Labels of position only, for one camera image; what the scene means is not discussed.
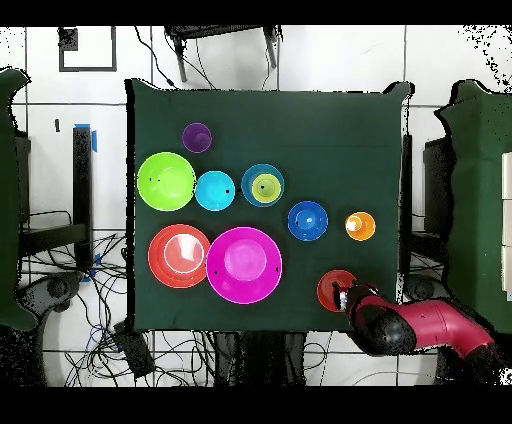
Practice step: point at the dark green table cloth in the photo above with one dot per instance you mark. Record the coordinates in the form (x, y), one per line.
(260, 120)

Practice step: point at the small orange bowl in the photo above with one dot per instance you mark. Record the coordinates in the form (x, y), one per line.
(324, 292)

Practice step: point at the green covered side table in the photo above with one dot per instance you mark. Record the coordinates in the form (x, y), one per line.
(476, 180)
(6, 200)

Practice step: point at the yellow plastic cup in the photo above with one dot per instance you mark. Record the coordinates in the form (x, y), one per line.
(266, 190)

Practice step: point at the black power strip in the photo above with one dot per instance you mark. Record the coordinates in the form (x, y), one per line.
(136, 354)

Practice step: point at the small dark blue bowl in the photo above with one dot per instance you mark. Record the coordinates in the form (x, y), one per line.
(308, 230)

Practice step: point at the orange plastic cup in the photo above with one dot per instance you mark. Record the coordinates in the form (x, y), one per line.
(364, 228)

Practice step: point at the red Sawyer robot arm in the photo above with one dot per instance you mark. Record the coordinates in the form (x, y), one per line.
(432, 324)

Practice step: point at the medium blue bowl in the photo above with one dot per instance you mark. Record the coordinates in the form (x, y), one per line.
(247, 184)

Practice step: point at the large red-orange bowl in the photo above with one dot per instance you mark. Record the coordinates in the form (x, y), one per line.
(160, 260)

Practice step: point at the blue tape strip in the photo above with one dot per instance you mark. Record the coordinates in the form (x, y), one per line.
(94, 140)

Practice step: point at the black square floor frame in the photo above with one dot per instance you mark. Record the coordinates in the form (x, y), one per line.
(68, 38)

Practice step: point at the small cyan bowl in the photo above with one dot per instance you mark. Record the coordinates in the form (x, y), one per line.
(212, 194)

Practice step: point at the black metal stand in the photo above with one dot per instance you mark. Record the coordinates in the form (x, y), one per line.
(82, 180)

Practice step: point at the large pink bowl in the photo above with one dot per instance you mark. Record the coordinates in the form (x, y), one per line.
(243, 260)

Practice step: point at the purple plastic cup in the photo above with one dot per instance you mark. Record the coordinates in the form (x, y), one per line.
(196, 140)

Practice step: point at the large lime green bowl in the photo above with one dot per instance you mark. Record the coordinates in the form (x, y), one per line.
(166, 190)

